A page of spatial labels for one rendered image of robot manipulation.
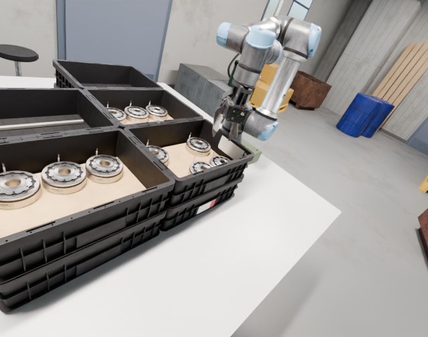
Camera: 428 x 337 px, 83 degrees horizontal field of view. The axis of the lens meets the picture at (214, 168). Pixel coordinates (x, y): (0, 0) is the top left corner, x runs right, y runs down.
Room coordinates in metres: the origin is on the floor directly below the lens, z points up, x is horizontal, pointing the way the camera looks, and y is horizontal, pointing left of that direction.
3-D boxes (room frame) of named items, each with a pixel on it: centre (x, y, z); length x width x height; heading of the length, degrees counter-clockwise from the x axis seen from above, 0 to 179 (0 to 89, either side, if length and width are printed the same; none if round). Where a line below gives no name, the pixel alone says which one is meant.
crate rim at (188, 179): (0.77, 0.10, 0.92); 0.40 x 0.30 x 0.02; 148
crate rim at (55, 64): (1.08, 0.61, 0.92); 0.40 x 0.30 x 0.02; 148
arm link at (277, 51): (0.89, -0.01, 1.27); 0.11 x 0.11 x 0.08; 71
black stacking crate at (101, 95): (0.93, 0.35, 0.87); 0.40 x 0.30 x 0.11; 148
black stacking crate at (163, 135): (0.77, 0.10, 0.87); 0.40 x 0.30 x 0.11; 148
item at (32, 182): (0.37, 0.43, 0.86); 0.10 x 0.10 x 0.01
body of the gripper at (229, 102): (0.78, 0.01, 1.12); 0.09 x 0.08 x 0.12; 17
